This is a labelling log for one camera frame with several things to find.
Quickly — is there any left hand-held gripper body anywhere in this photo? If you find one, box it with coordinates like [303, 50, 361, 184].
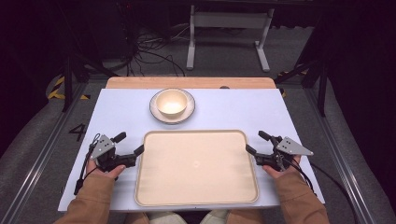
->
[90, 133, 138, 173]

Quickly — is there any white metal stand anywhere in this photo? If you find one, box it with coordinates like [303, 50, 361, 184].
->
[185, 4, 276, 74]

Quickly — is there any person's right hand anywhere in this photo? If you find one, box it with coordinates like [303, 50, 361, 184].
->
[262, 154, 303, 180]

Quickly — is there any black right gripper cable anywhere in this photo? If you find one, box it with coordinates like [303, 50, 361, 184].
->
[283, 157, 360, 224]

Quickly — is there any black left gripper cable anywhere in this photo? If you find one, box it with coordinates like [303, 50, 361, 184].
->
[73, 133, 102, 197]

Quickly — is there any black tripod stand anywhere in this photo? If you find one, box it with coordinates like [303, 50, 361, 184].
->
[275, 57, 329, 119]
[61, 54, 120, 114]

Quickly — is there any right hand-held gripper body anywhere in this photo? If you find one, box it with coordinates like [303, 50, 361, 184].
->
[254, 135, 315, 173]

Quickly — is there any aluminium floor rail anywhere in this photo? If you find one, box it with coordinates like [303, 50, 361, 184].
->
[0, 83, 90, 224]
[302, 87, 385, 224]

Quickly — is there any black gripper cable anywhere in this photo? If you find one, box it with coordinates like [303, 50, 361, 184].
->
[73, 133, 102, 197]
[283, 157, 360, 224]

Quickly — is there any bundle of black floor cables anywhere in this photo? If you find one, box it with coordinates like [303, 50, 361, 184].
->
[122, 22, 190, 77]

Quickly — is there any person's left hand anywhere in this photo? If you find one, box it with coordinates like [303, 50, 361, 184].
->
[85, 158, 127, 180]

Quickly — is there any wooden table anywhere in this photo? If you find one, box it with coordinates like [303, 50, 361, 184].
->
[105, 76, 277, 91]

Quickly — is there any yellow black floor tape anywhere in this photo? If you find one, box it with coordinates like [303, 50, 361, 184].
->
[277, 68, 308, 98]

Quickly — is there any white plate with dark rim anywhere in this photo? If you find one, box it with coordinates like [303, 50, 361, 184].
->
[148, 88, 196, 126]

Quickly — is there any beige rectangular tray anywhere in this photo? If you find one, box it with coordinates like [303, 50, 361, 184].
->
[134, 129, 260, 208]

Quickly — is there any pale blue table board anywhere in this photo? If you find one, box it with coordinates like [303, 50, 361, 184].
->
[57, 88, 325, 213]

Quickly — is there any cream bowl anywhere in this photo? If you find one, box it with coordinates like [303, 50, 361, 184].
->
[155, 89, 189, 119]

